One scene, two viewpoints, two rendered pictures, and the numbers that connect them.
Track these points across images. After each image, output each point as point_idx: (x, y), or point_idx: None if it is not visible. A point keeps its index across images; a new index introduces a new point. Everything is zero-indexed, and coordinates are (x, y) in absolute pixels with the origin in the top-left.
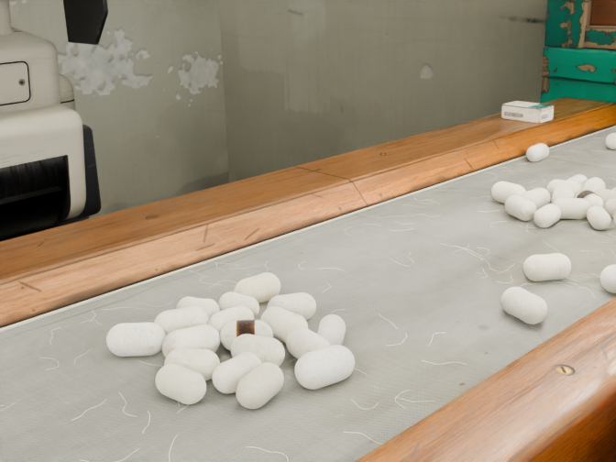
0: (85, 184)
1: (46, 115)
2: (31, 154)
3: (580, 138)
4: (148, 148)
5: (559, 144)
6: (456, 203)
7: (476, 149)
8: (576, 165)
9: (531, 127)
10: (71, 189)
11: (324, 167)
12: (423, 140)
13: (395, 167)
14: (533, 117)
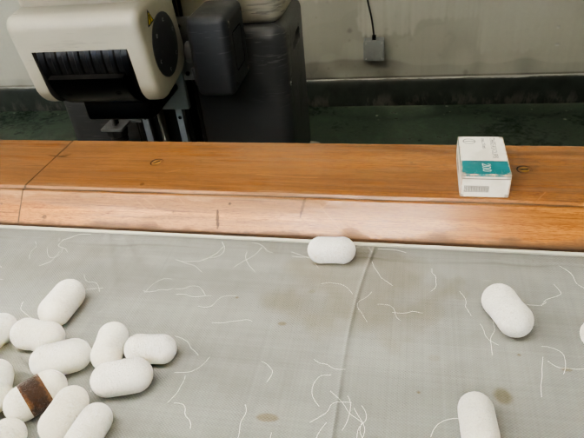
0: (216, 69)
1: (108, 11)
2: (94, 44)
3: (534, 254)
4: (579, 9)
5: (458, 247)
6: (56, 273)
7: (253, 203)
8: (334, 306)
9: (424, 199)
10: (137, 77)
11: (75, 155)
12: (248, 157)
13: (98, 189)
14: (459, 182)
